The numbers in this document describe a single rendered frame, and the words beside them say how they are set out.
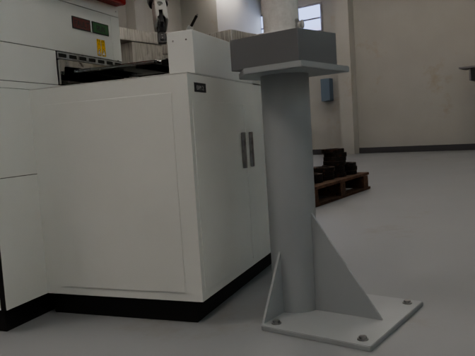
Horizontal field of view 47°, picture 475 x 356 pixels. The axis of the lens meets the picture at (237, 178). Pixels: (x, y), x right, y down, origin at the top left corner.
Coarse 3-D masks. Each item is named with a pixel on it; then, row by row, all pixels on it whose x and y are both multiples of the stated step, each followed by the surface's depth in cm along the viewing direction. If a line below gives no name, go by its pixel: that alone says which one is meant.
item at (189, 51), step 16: (176, 32) 178; (192, 32) 176; (176, 48) 179; (192, 48) 176; (208, 48) 187; (224, 48) 201; (176, 64) 179; (192, 64) 177; (208, 64) 187; (224, 64) 200; (240, 80) 215
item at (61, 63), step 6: (60, 60) 209; (66, 60) 212; (60, 66) 209; (66, 66) 213; (72, 66) 215; (78, 66) 219; (84, 66) 222; (90, 66) 226; (96, 66) 230; (60, 72) 209; (60, 78) 209; (66, 78) 212; (72, 78) 215; (60, 84) 210; (66, 84) 212; (72, 84) 215
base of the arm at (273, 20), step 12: (264, 0) 177; (276, 0) 174; (288, 0) 175; (264, 12) 178; (276, 12) 175; (288, 12) 175; (264, 24) 179; (276, 24) 175; (288, 24) 175; (300, 24) 176
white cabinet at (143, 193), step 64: (64, 128) 190; (128, 128) 181; (192, 128) 174; (256, 128) 230; (64, 192) 193; (128, 192) 183; (192, 192) 175; (256, 192) 227; (64, 256) 196; (128, 256) 186; (192, 256) 177; (256, 256) 226; (192, 320) 183
